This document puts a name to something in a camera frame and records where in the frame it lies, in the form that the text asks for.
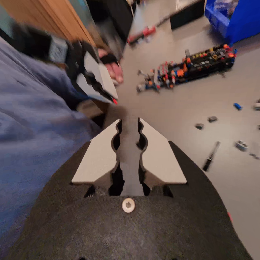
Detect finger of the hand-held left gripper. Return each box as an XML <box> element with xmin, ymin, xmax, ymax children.
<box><xmin>84</xmin><ymin>51</ymin><xmax>118</xmax><ymax>101</ymax></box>
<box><xmin>77</xmin><ymin>73</ymin><xmax>114</xmax><ymax>104</ymax></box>

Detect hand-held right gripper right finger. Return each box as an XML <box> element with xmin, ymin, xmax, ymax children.
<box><xmin>138</xmin><ymin>118</ymin><xmax>187</xmax><ymax>185</ymax></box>

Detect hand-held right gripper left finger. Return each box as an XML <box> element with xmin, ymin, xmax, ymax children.
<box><xmin>71</xmin><ymin>119</ymin><xmax>122</xmax><ymax>182</ymax></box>

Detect black lego shaft piece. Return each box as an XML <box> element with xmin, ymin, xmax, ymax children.
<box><xmin>202</xmin><ymin>141</ymin><xmax>221</xmax><ymax>171</ymax></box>

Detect grey lego axle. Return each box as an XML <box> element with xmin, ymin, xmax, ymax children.
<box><xmin>249</xmin><ymin>142</ymin><xmax>260</xmax><ymax>155</ymax></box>

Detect partly built lego vehicle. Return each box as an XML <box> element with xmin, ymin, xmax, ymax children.
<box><xmin>136</xmin><ymin>43</ymin><xmax>238</xmax><ymax>93</ymax></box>

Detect person's left hand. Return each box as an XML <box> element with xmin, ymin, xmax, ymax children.
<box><xmin>98</xmin><ymin>48</ymin><xmax>124</xmax><ymax>84</ymax></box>

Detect wooden furniture panel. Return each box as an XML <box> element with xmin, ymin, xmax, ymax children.
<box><xmin>0</xmin><ymin>0</ymin><xmax>97</xmax><ymax>48</ymax></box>

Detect red and black tool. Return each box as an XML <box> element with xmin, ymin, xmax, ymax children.
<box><xmin>127</xmin><ymin>26</ymin><xmax>157</xmax><ymax>45</ymax></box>

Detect light grey two-hole connector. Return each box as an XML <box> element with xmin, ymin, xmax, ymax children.
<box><xmin>235</xmin><ymin>140</ymin><xmax>248</xmax><ymax>152</ymax></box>

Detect black box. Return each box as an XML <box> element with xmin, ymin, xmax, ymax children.
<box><xmin>170</xmin><ymin>0</ymin><xmax>205</xmax><ymax>30</ymax></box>

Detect clear plastic bags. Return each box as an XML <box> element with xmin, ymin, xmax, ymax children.
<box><xmin>214</xmin><ymin>0</ymin><xmax>240</xmax><ymax>14</ymax></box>

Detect blue storage bin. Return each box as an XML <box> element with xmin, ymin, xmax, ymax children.
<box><xmin>205</xmin><ymin>0</ymin><xmax>260</xmax><ymax>45</ymax></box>

